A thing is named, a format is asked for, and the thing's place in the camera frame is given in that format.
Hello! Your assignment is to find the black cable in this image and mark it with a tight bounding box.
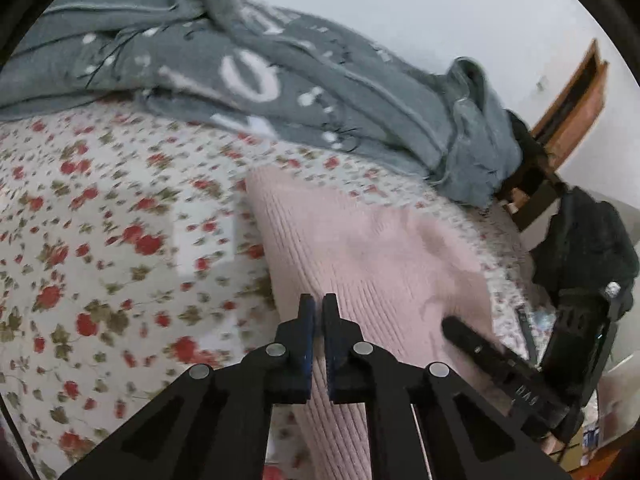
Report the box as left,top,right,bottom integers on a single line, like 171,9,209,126
0,392,38,480

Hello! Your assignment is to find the wooden door frame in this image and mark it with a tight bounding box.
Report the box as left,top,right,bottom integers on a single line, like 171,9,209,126
529,39,612,163

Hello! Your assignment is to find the floral bed sheet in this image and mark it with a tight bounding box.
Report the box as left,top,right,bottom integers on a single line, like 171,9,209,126
0,100,601,480

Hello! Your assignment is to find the wooden chair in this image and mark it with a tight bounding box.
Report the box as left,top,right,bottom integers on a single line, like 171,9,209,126
495,160,568,233

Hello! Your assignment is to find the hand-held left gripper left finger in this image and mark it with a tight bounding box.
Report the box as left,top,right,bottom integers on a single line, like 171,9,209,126
60,294,316,480

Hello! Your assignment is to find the pink knitted sweater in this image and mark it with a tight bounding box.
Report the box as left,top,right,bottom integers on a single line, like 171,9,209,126
245,166,538,480

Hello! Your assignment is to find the grey printed blanket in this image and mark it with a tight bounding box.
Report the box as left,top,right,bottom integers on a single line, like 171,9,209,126
0,0,523,208

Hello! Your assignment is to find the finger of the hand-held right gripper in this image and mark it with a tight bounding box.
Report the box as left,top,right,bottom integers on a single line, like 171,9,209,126
515,304,540,366
442,315,542,391

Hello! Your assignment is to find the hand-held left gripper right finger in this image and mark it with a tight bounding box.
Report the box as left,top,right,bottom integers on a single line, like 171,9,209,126
322,293,572,480

